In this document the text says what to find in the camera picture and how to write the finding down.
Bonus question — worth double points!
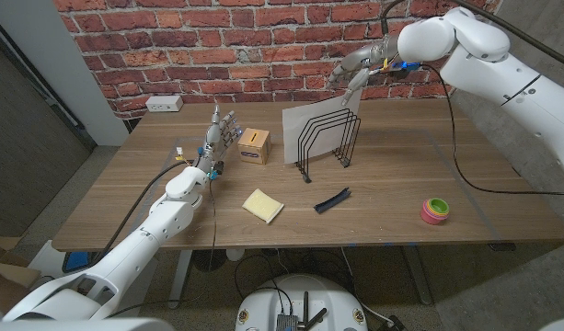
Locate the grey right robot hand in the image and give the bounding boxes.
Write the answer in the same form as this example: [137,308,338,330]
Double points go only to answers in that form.
[326,35,400,107]

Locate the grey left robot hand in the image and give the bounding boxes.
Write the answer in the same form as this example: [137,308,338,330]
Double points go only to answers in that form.
[192,103,244,172]

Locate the white paper file sheet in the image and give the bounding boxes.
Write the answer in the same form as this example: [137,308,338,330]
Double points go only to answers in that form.
[282,89,363,166]

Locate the small wooden box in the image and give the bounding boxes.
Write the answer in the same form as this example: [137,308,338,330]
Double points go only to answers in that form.
[236,127,272,166]

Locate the white power outlet strip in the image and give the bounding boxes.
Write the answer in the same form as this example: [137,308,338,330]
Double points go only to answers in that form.
[144,95,184,113]

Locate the yellow sponge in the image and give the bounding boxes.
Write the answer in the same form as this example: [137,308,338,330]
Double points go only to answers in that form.
[241,188,285,225]

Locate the brick print backdrop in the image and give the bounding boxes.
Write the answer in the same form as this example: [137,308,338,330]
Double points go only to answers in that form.
[52,0,502,121]

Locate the black round floor object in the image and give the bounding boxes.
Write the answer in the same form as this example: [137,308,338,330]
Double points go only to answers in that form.
[191,249,227,273]

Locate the black plastic strip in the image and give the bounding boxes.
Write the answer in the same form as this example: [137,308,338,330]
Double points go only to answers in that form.
[313,187,352,215]

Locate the metal table leg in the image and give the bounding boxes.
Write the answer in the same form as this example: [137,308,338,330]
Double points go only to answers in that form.
[167,250,194,310]
[403,245,433,305]

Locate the colourful stacking cups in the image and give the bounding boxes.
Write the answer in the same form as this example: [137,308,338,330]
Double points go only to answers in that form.
[420,197,451,226]

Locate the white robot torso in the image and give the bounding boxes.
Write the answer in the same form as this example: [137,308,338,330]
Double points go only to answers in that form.
[234,274,369,331]

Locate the white and blue floor device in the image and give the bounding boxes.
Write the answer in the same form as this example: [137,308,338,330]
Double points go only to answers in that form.
[32,239,97,280]

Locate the grey module with antennas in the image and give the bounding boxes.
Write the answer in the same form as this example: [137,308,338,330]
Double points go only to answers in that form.
[275,291,328,331]

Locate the brown cardboard box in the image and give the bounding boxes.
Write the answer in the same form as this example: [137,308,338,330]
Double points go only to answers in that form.
[0,236,42,314]

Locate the black floor plug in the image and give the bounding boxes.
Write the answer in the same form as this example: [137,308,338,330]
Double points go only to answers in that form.
[386,314,408,331]

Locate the thin black left wrist cable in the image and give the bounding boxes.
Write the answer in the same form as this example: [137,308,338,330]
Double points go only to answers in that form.
[207,177,218,272]

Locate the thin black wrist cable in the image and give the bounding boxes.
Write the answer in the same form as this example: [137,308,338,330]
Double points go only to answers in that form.
[207,177,218,272]
[419,63,564,198]

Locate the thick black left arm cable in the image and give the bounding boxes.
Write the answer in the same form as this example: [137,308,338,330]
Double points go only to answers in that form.
[90,159,195,268]

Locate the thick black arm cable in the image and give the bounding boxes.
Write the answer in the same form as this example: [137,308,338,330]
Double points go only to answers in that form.
[380,0,564,73]
[90,159,195,268]

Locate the black wire file rack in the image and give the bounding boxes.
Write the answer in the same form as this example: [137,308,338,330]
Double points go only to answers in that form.
[295,108,362,184]

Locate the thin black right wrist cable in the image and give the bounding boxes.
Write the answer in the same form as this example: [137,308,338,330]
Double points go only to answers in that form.
[419,63,564,198]

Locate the black floor cable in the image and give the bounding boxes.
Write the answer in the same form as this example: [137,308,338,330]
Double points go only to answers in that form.
[234,254,294,314]

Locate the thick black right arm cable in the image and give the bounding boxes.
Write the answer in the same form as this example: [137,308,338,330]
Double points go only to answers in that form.
[380,0,564,73]

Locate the white floor cable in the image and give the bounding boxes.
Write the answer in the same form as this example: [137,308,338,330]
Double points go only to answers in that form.
[340,247,388,323]

